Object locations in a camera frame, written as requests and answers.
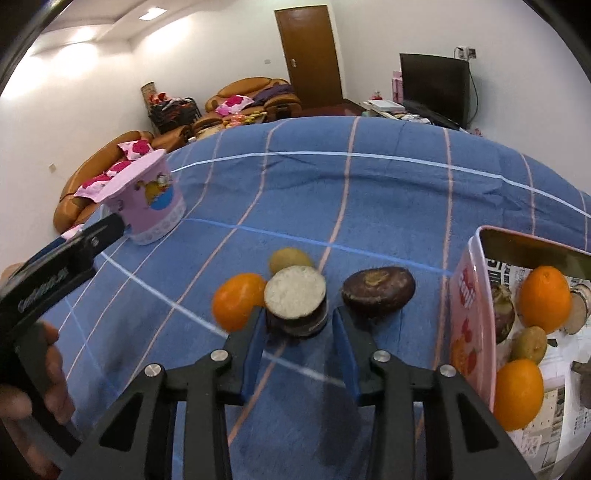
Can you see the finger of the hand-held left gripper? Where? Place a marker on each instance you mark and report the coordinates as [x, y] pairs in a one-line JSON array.
[[104, 233]]

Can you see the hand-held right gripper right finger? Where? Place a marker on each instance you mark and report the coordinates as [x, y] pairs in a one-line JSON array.
[[348, 357]]

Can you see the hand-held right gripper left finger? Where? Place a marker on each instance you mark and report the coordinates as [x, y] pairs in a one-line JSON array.
[[254, 353]]

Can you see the small orange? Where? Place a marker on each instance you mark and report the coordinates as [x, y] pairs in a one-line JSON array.
[[517, 394], [238, 302]]

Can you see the purple sugarcane piece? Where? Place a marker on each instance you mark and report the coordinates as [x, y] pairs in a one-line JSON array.
[[295, 295], [578, 309]]

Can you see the dark brown water chestnut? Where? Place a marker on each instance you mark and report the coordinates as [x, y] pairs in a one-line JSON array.
[[378, 290]]

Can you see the small tan kiwi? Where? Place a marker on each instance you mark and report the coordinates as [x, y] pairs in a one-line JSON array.
[[528, 345], [291, 260]]

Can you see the pink tin box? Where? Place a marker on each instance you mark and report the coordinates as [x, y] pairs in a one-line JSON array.
[[471, 323]]

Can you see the large orange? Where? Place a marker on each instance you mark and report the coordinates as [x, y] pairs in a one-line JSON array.
[[545, 297]]

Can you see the person's left hand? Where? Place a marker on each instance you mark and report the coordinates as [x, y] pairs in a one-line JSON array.
[[55, 383]]

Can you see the long brown leather sofa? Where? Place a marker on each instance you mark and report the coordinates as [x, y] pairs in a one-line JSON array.
[[87, 207]]

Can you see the pink floral cushion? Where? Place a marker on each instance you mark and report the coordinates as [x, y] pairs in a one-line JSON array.
[[93, 185], [233, 104], [118, 169], [136, 148]]

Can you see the pink cartoon mug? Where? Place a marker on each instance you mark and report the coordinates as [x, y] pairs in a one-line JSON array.
[[147, 203]]

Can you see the black rack with clothes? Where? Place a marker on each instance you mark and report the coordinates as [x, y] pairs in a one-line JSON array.
[[173, 113]]

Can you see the tall framed panel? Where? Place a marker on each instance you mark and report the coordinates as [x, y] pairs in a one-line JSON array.
[[148, 92]]

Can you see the blue checked blanket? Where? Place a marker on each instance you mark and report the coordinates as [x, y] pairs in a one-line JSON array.
[[346, 194]]

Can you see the cluttered coffee table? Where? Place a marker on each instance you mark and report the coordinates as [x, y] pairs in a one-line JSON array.
[[231, 122]]

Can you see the brown leather armchair sofa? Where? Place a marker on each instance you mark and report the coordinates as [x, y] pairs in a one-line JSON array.
[[244, 90]]

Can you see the newspaper liner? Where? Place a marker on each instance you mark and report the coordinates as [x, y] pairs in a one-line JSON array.
[[554, 424]]

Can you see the purple blanket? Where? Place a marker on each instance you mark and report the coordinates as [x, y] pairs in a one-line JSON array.
[[277, 91]]

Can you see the square ceiling light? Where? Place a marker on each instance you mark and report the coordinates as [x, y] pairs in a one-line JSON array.
[[152, 13]]

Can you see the white television stand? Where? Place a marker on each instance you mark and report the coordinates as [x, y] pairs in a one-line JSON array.
[[406, 116]]

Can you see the flat white box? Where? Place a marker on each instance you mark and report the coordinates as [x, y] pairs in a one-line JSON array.
[[387, 105]]

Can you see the brown wooden door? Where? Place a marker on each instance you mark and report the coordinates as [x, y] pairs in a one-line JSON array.
[[310, 55]]

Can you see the pink gift box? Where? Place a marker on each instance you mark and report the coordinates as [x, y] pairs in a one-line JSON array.
[[396, 87]]

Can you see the black television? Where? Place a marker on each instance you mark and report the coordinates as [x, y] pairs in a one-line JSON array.
[[434, 87]]

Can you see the wall socket with plug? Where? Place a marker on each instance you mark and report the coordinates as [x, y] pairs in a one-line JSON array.
[[466, 51]]

